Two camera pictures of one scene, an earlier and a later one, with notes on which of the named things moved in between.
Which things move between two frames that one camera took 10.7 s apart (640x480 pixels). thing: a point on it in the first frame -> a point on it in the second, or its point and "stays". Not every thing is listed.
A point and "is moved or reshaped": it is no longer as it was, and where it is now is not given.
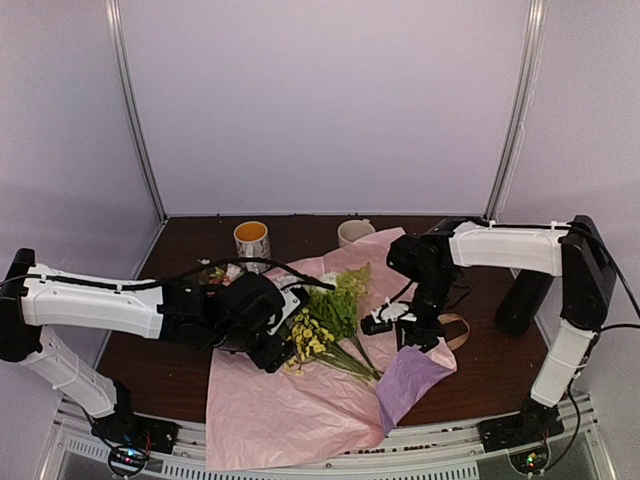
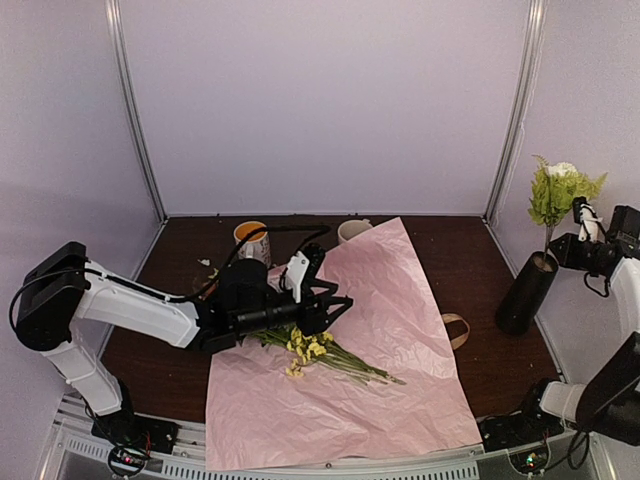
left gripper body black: [239, 337] -> [259, 320]
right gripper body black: [424, 332] -> [574, 259]
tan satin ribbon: [457, 343] stays
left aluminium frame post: [114, 12] stays
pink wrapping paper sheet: [258, 419] is moved or reshaped
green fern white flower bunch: [336, 302] -> [558, 187]
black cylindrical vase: [521, 302] stays
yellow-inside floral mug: [252, 241] stays
